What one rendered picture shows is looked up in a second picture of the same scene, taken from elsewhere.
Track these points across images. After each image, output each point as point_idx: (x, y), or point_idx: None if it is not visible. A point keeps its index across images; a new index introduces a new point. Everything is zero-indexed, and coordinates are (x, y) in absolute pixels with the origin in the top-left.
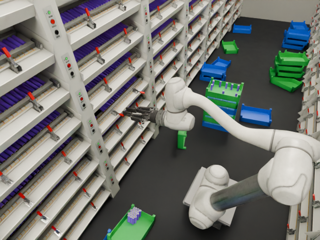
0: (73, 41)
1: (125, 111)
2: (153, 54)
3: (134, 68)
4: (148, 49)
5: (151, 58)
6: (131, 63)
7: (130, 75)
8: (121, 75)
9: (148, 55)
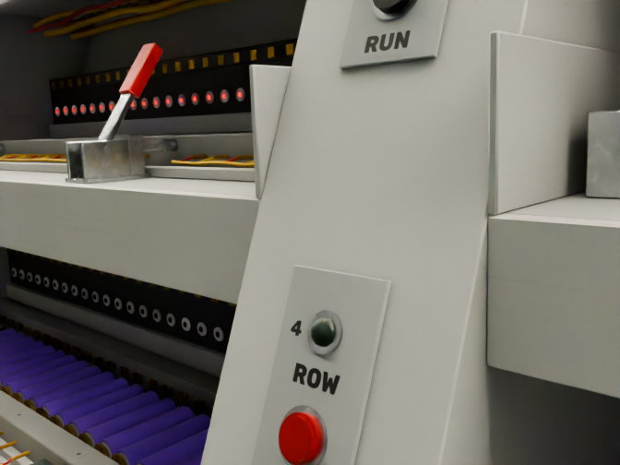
0: None
1: None
2: (506, 220)
3: (92, 168)
4: (377, 21)
5: (409, 286)
6: (121, 105)
7: (27, 181)
8: (59, 173)
9: (338, 125)
